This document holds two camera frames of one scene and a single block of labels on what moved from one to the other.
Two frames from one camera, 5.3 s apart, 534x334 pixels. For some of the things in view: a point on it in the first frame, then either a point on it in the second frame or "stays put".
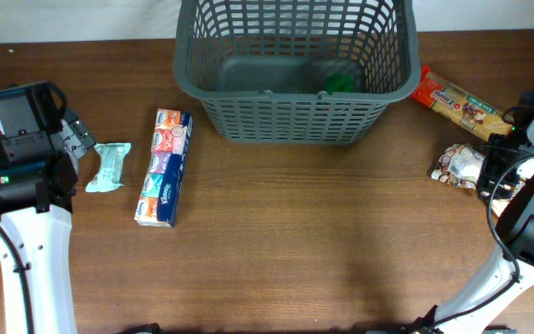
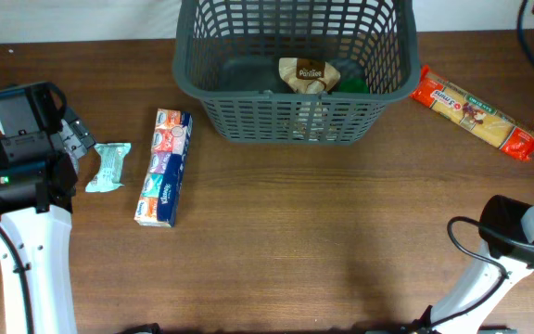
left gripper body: [77, 138] stays put
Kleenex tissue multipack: [158, 204] stays put
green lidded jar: [339, 83] to [354, 85]
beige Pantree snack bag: [462, 164] to [310, 75]
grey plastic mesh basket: [295, 71] stays put
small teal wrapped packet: [109, 176] stays put
